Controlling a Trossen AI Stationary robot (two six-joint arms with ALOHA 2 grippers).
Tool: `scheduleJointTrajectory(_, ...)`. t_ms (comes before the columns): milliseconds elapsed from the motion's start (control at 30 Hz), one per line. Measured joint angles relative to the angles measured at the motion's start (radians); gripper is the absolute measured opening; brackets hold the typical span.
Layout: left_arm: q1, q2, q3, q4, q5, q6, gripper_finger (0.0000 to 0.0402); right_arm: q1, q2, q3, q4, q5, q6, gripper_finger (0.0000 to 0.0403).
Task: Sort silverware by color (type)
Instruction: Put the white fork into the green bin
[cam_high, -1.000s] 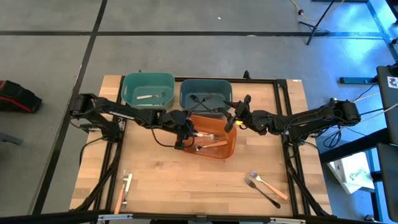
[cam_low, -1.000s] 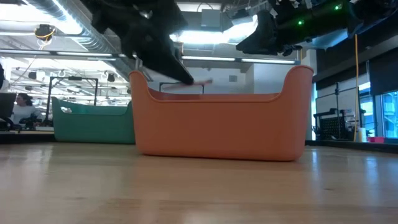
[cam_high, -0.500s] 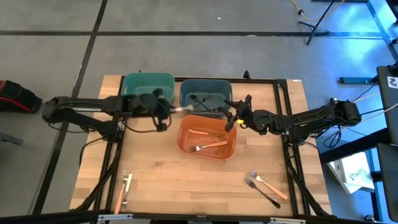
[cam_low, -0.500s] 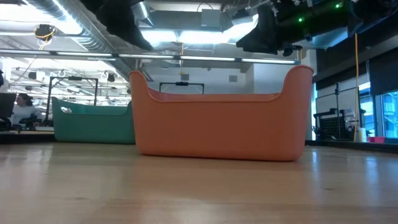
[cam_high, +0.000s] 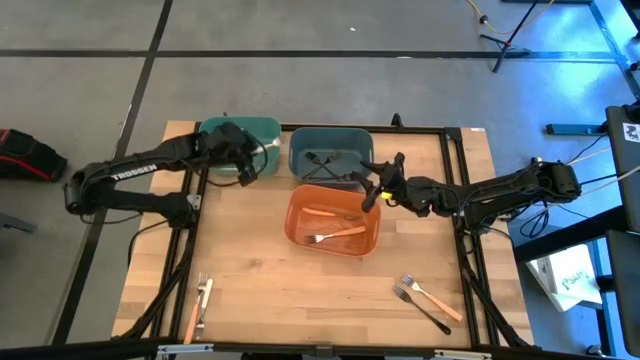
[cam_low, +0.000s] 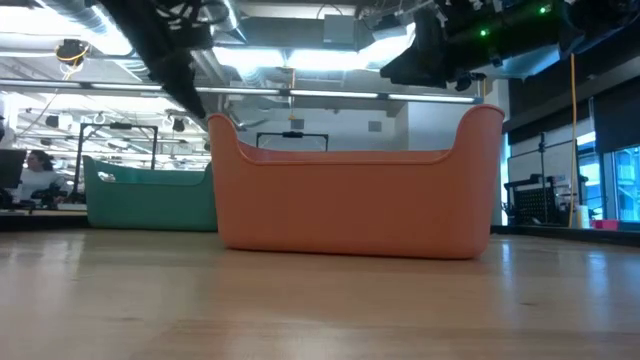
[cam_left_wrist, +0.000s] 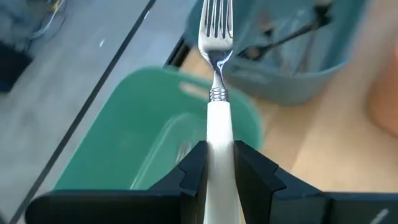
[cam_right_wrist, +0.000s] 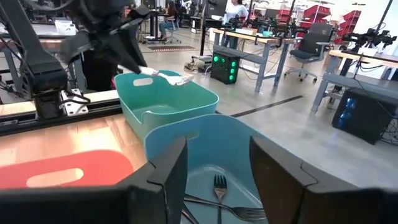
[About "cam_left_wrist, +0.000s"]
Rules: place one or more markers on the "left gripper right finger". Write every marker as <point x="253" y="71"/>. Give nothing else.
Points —
<point x="311" y="208"/>

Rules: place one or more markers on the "black aluminium table frame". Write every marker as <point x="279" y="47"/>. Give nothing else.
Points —
<point x="177" y="53"/>

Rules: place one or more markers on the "teal plastic bin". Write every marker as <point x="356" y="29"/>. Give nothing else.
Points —
<point x="124" y="140"/>

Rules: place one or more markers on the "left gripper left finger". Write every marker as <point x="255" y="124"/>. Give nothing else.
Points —
<point x="124" y="208"/>

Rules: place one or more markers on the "orange plastic bin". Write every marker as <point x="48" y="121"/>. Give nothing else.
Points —
<point x="388" y="93"/>

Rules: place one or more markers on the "black fork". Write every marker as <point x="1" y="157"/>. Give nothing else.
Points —
<point x="280" y="39"/>

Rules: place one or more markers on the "dark floor object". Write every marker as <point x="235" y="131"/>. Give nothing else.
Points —
<point x="12" y="68"/>

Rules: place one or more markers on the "blue plastic bin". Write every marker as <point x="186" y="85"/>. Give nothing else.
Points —
<point x="280" y="84"/>

